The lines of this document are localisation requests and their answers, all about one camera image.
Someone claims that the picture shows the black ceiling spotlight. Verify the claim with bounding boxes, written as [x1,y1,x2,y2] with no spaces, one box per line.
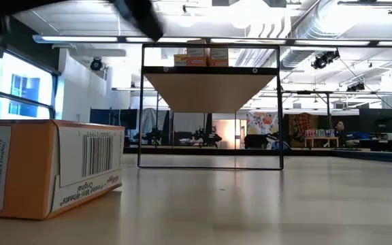
[346,81,366,93]
[89,56,104,71]
[311,50,341,70]

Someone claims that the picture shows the dark partition panel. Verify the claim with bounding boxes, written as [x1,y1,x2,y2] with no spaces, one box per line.
[89,108,138,130]

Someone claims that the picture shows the large glass window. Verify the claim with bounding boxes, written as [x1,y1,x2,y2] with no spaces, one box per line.
[0,50,61,120]

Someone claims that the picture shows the blue and white object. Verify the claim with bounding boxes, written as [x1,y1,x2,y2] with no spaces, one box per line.
[269,137,291,150]

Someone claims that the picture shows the small wooden table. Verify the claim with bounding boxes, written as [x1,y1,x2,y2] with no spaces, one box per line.
[304,135,340,149]

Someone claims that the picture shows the person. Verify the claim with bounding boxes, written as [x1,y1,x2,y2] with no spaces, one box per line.
[333,120,370,148]

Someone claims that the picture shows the black computer monitor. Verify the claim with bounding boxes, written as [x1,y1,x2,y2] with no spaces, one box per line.
[358,108,392,134]

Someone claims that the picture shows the wooden shelf with black frame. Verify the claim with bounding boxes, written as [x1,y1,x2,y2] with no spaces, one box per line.
[137,42,284,171]

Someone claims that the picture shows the colourful wall hanging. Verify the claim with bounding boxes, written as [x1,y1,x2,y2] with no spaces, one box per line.
[246,112,280,135]

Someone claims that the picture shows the silver ventilation duct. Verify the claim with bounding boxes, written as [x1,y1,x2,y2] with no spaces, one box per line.
[279,0,357,69]

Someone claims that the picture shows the dark patterned wall hanging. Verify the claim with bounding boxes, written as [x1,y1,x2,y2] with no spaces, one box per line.
[287,114,319,137]

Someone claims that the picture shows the black metal gantry frame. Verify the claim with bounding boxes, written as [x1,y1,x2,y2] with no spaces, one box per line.
[283,90,335,139]

